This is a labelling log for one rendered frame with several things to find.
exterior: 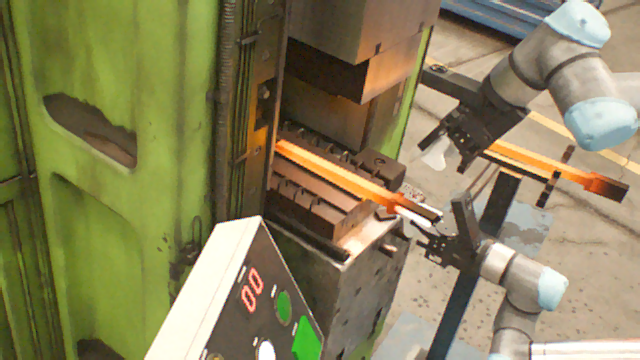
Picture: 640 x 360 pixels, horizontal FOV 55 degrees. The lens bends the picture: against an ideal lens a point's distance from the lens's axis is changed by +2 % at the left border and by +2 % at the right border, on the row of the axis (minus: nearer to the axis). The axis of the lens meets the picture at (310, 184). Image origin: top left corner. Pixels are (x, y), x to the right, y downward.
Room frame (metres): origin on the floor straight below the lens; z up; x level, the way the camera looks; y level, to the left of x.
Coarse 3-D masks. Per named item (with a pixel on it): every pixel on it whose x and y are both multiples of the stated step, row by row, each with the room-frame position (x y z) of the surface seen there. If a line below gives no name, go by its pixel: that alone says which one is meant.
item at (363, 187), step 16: (288, 144) 1.22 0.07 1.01; (304, 160) 1.17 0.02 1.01; (320, 160) 1.17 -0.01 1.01; (336, 176) 1.12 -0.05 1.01; (352, 176) 1.12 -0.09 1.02; (368, 192) 1.08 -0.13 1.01; (384, 192) 1.08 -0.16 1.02; (400, 192) 1.08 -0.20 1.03; (416, 208) 1.03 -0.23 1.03; (432, 224) 1.01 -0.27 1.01
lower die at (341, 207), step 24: (312, 144) 1.27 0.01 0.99; (288, 168) 1.15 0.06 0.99; (312, 168) 1.15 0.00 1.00; (288, 192) 1.07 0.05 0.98; (312, 192) 1.08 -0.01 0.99; (336, 192) 1.09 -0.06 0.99; (312, 216) 1.02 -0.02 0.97; (336, 216) 1.02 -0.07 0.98; (360, 216) 1.09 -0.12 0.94; (336, 240) 1.01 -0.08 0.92
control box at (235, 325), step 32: (224, 224) 0.72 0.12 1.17; (256, 224) 0.70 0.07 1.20; (224, 256) 0.63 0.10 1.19; (256, 256) 0.65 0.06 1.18; (192, 288) 0.57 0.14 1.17; (224, 288) 0.56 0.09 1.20; (288, 288) 0.68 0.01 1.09; (192, 320) 0.51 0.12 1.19; (224, 320) 0.52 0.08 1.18; (256, 320) 0.57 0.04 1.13; (288, 320) 0.63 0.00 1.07; (160, 352) 0.46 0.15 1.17; (192, 352) 0.45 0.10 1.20; (224, 352) 0.48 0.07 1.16; (256, 352) 0.53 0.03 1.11; (288, 352) 0.59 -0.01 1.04; (320, 352) 0.67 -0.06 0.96
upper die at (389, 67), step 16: (288, 48) 1.08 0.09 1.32; (304, 48) 1.06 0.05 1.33; (400, 48) 1.08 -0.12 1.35; (416, 48) 1.15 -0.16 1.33; (288, 64) 1.08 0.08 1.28; (304, 64) 1.06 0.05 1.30; (320, 64) 1.04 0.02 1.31; (336, 64) 1.02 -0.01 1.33; (352, 64) 1.01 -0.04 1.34; (368, 64) 0.99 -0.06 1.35; (384, 64) 1.04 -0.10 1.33; (400, 64) 1.10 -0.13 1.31; (320, 80) 1.04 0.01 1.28; (336, 80) 1.02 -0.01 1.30; (352, 80) 1.00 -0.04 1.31; (368, 80) 1.00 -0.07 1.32; (384, 80) 1.05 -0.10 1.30; (400, 80) 1.11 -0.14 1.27; (352, 96) 1.00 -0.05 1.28; (368, 96) 1.01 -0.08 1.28
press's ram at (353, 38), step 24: (312, 0) 1.00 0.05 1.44; (336, 0) 0.98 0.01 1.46; (360, 0) 0.95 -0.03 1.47; (384, 0) 0.99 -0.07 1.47; (408, 0) 1.07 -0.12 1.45; (432, 0) 1.16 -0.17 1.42; (312, 24) 1.00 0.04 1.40; (336, 24) 0.97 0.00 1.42; (360, 24) 0.95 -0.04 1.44; (384, 24) 1.01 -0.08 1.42; (408, 24) 1.09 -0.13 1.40; (432, 24) 1.18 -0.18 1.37; (336, 48) 0.97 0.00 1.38; (360, 48) 0.95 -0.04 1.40; (384, 48) 1.03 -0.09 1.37
